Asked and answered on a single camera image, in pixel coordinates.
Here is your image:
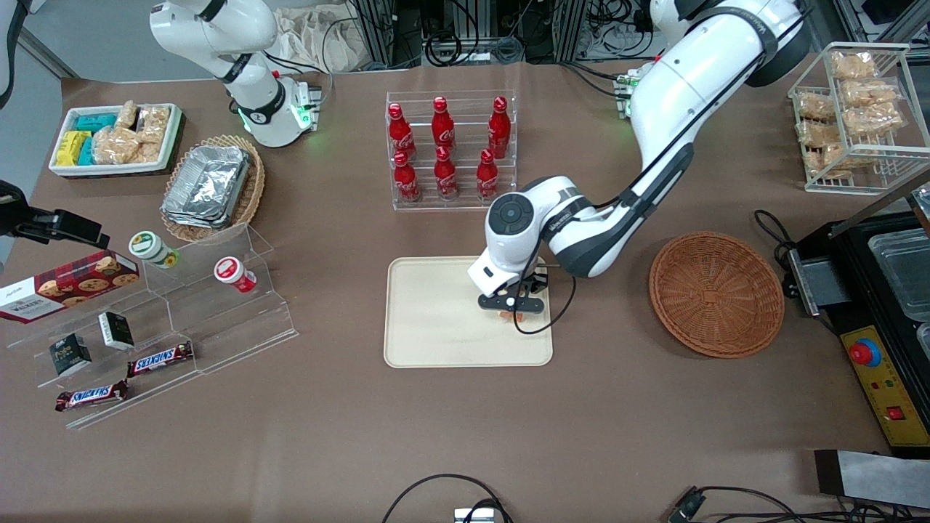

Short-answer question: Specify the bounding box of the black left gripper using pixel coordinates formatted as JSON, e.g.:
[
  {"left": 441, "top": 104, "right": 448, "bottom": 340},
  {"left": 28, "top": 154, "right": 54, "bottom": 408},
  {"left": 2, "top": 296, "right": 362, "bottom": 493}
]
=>
[{"left": 477, "top": 267, "right": 550, "bottom": 315}]

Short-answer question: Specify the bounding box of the Snickers chocolate bar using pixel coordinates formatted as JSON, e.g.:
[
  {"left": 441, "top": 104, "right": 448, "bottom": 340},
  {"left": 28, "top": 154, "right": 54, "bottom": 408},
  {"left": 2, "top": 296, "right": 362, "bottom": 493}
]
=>
[
  {"left": 55, "top": 380, "right": 130, "bottom": 413},
  {"left": 127, "top": 341, "right": 195, "bottom": 378}
]

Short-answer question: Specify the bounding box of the black machine power cable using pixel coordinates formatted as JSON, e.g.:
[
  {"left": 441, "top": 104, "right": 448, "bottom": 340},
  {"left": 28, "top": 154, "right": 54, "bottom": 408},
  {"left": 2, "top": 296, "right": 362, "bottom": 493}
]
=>
[{"left": 753, "top": 209, "right": 800, "bottom": 269}]

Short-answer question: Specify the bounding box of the red lidded yogurt cup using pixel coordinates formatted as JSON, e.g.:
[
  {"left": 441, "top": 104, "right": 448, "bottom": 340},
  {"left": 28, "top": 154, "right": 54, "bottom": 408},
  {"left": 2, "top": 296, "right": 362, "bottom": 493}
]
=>
[{"left": 214, "top": 256, "right": 257, "bottom": 294}]

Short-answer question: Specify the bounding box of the green lidded yogurt cup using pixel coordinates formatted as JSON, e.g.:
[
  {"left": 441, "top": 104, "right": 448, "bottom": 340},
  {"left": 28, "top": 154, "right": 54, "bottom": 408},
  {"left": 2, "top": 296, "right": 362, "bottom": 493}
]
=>
[{"left": 129, "top": 230, "right": 180, "bottom": 270}]

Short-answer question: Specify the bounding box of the Walkers shortbread cookie box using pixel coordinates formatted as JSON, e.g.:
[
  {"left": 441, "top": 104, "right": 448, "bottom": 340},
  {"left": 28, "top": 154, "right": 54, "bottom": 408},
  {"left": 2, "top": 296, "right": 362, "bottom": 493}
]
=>
[{"left": 0, "top": 249, "right": 140, "bottom": 325}]

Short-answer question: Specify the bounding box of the black box with white label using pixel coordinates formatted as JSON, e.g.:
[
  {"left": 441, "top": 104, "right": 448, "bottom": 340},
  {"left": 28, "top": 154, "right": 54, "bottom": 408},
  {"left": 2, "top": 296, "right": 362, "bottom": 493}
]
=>
[{"left": 98, "top": 312, "right": 136, "bottom": 352}]

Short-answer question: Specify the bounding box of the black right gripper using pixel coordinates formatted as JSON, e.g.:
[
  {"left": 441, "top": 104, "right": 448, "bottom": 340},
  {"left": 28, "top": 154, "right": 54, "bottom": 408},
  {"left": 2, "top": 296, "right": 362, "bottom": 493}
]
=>
[{"left": 0, "top": 180, "right": 111, "bottom": 250}]

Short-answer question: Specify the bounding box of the yellow snack packet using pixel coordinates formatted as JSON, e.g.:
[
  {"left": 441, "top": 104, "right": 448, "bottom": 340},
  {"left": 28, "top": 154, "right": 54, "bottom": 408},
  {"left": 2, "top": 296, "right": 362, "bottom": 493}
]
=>
[{"left": 56, "top": 131, "right": 92, "bottom": 167}]

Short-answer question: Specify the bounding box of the aluminium frame rack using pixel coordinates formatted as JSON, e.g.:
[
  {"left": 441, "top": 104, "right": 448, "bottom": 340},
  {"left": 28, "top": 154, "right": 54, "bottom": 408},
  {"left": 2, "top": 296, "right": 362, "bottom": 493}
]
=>
[{"left": 349, "top": 0, "right": 589, "bottom": 70}]

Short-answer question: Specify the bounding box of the black looped floor cable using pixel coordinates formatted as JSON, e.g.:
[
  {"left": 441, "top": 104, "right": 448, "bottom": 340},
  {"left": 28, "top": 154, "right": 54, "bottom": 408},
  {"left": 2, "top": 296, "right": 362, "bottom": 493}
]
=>
[{"left": 381, "top": 474, "right": 513, "bottom": 523}]

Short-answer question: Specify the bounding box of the beige cloth bag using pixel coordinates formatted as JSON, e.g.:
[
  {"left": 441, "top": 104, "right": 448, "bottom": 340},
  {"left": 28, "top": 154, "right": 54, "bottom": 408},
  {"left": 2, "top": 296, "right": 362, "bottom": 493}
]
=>
[{"left": 272, "top": 6, "right": 364, "bottom": 73}]

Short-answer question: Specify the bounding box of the triangle sandwich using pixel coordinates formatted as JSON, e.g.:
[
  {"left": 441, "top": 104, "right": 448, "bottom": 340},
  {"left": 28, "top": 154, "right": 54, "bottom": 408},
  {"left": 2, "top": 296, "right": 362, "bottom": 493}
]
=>
[{"left": 498, "top": 270, "right": 551, "bottom": 323}]

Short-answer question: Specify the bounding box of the black Face tea box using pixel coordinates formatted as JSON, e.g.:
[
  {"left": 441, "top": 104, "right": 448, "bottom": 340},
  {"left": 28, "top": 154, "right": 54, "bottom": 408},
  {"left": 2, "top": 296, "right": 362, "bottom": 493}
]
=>
[{"left": 49, "top": 333, "right": 93, "bottom": 377}]

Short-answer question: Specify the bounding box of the clear plastic container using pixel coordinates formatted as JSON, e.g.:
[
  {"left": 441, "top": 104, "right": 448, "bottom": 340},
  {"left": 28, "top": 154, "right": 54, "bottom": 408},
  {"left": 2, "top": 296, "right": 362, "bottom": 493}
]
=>
[{"left": 867, "top": 227, "right": 930, "bottom": 322}]

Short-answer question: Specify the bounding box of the round brown wicker basket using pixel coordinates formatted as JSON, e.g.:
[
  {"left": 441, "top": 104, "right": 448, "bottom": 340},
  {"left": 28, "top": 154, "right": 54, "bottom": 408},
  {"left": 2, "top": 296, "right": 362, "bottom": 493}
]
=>
[{"left": 649, "top": 231, "right": 786, "bottom": 360}]

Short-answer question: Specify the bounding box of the white rectangular snack bin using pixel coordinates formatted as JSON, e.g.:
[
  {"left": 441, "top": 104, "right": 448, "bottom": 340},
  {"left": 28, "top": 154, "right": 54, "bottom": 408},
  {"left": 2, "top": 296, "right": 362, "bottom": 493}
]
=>
[{"left": 48, "top": 103, "right": 184, "bottom": 179}]

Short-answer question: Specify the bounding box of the grey metal bar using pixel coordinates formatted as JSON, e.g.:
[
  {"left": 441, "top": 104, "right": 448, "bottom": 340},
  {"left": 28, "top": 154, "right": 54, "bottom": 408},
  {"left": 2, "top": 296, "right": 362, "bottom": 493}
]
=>
[{"left": 15, "top": 28, "right": 79, "bottom": 79}]

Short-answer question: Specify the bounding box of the oval wicker basket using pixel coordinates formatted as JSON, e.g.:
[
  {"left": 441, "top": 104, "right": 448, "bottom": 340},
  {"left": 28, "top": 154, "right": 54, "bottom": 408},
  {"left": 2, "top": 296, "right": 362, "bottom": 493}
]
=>
[{"left": 160, "top": 134, "right": 266, "bottom": 244}]

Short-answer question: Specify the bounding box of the clear acrylic bottle rack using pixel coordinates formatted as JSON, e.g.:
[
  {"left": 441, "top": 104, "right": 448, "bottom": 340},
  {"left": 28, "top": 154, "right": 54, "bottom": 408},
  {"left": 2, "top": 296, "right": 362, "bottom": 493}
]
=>
[{"left": 385, "top": 90, "right": 518, "bottom": 212}]

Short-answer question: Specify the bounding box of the grey panel with black edge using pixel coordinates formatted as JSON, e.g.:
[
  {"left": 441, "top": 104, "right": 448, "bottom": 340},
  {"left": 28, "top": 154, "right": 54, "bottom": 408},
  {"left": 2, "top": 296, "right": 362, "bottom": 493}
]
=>
[{"left": 814, "top": 449, "right": 930, "bottom": 509}]

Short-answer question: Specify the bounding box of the red emergency stop button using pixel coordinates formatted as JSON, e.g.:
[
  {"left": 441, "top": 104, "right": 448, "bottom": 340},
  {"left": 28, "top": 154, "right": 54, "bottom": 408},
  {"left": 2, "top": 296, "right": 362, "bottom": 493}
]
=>
[{"left": 850, "top": 338, "right": 882, "bottom": 369}]

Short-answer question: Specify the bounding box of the clear bag of fried snacks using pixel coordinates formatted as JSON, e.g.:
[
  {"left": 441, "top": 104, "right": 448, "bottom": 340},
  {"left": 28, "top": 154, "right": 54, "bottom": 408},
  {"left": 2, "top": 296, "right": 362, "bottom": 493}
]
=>
[
  {"left": 821, "top": 143, "right": 854, "bottom": 179},
  {"left": 841, "top": 78, "right": 904, "bottom": 108},
  {"left": 830, "top": 51, "right": 878, "bottom": 79},
  {"left": 798, "top": 92, "right": 836, "bottom": 121},
  {"left": 797, "top": 120, "right": 840, "bottom": 148},
  {"left": 843, "top": 104, "right": 905, "bottom": 137}
]

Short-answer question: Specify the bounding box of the black machine with yellow panel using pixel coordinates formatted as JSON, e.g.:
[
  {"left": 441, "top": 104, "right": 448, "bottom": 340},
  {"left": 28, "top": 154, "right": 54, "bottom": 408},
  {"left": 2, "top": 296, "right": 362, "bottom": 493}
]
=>
[{"left": 781, "top": 169, "right": 930, "bottom": 458}]

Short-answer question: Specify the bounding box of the clear acrylic stepped shelf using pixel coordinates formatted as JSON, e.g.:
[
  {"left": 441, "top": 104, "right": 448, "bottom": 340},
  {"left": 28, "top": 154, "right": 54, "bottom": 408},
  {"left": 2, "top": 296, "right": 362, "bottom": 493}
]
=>
[{"left": 6, "top": 224, "right": 299, "bottom": 431}]

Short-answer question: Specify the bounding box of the white wire basket rack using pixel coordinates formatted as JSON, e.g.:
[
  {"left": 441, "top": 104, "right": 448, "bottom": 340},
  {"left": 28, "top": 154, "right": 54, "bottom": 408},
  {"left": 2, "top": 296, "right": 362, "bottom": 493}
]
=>
[{"left": 788, "top": 42, "right": 930, "bottom": 195}]

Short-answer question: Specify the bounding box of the black cable with plug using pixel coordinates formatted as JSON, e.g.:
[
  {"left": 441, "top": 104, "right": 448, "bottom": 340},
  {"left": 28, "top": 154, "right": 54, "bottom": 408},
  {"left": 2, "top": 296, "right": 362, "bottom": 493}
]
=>
[{"left": 667, "top": 485, "right": 930, "bottom": 523}]

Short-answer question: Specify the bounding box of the cream plastic tray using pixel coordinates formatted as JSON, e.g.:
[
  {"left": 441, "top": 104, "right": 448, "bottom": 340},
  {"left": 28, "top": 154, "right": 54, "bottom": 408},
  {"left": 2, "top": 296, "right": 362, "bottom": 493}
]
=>
[{"left": 384, "top": 255, "right": 554, "bottom": 369}]

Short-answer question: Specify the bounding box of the aluminium foil container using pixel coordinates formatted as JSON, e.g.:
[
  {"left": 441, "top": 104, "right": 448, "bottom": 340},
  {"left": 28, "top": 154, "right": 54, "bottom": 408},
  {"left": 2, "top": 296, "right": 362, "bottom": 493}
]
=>
[
  {"left": 161, "top": 145, "right": 251, "bottom": 227},
  {"left": 161, "top": 163, "right": 248, "bottom": 230}
]

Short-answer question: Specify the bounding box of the red Coca-Cola bottle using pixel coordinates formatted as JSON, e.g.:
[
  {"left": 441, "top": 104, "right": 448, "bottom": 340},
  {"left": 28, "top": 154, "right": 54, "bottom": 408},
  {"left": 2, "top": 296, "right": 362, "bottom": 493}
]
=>
[
  {"left": 432, "top": 97, "right": 456, "bottom": 155},
  {"left": 488, "top": 96, "right": 512, "bottom": 159},
  {"left": 392, "top": 150, "right": 422, "bottom": 204},
  {"left": 476, "top": 149, "right": 500, "bottom": 203},
  {"left": 434, "top": 146, "right": 459, "bottom": 201},
  {"left": 387, "top": 102, "right": 417, "bottom": 161}
]

